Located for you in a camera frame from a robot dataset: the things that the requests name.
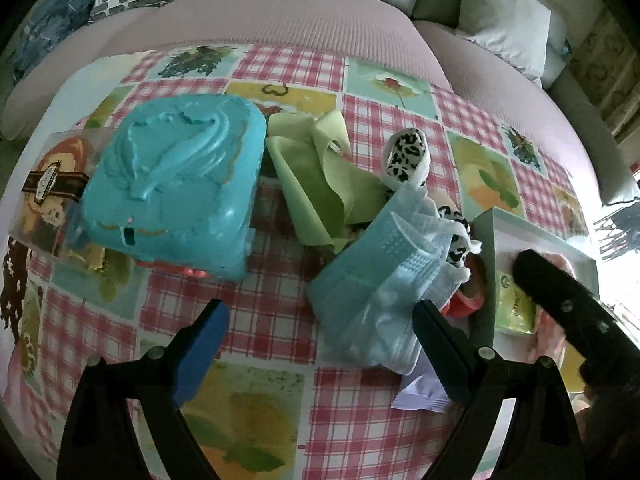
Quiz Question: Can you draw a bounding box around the white storage box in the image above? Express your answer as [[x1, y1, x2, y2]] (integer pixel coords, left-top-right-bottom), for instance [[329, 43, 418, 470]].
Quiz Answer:
[[470, 207, 601, 411]]

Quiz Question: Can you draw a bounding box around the green tissue pack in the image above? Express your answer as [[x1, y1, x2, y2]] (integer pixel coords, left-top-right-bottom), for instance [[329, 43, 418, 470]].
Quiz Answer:
[[495, 270, 538, 335]]

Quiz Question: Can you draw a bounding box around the pink checked tablecloth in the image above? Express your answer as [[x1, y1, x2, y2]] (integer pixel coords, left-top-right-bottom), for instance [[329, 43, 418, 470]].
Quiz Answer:
[[0, 44, 601, 480]]

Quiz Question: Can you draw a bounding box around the black metal railing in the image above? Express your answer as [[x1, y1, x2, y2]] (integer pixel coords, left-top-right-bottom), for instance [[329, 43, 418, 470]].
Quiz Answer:
[[594, 205, 640, 261]]

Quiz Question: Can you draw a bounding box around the grey sofa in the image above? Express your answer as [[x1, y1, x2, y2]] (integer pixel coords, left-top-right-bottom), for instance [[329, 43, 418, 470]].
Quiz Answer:
[[0, 0, 640, 206]]

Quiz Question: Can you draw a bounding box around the blue face mask pack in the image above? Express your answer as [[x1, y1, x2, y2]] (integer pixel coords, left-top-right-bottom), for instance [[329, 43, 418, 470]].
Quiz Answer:
[[307, 185, 471, 376]]

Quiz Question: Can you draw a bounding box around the light grey pillow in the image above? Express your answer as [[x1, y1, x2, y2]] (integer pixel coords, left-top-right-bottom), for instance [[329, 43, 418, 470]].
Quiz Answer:
[[457, 0, 566, 88]]

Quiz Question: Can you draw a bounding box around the yellow green sponge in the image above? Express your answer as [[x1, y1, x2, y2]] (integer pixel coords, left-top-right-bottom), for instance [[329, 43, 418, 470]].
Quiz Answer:
[[561, 346, 587, 392]]

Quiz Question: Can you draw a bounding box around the teal plastic lidded box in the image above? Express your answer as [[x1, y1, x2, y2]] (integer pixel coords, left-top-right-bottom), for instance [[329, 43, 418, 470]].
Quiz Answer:
[[80, 94, 267, 280]]

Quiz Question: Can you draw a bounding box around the beige patterned curtain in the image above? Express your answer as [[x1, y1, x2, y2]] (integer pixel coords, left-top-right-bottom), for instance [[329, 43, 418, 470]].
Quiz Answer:
[[570, 7, 640, 131]]

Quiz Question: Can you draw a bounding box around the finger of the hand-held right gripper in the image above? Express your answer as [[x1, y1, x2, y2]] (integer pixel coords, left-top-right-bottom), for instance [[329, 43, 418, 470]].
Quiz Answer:
[[514, 249, 640, 361]]

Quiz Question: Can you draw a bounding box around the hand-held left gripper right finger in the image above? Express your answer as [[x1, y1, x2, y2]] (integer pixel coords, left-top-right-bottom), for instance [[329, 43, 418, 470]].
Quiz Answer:
[[412, 299, 586, 480]]

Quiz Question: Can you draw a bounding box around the pink ribbed sofa cover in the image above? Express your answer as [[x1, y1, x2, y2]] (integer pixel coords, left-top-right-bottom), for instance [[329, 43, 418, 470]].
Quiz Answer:
[[0, 0, 601, 201]]

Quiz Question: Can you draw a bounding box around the light green cloth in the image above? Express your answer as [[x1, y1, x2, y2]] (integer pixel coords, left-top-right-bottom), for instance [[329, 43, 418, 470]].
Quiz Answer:
[[265, 110, 388, 253]]

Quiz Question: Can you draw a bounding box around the leopard print scrunchie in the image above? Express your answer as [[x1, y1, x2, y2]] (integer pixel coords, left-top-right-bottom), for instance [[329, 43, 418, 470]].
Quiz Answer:
[[382, 129, 483, 273]]

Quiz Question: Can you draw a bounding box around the clear printed box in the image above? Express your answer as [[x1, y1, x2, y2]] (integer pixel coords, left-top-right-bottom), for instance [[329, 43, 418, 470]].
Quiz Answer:
[[9, 130, 131, 273]]

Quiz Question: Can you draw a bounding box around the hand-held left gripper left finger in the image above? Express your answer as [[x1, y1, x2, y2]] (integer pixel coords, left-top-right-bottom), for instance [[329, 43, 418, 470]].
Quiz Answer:
[[56, 299, 231, 480]]

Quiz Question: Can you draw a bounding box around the blue denim cloth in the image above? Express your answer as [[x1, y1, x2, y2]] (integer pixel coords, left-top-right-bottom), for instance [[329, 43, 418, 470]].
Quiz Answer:
[[12, 0, 108, 81]]

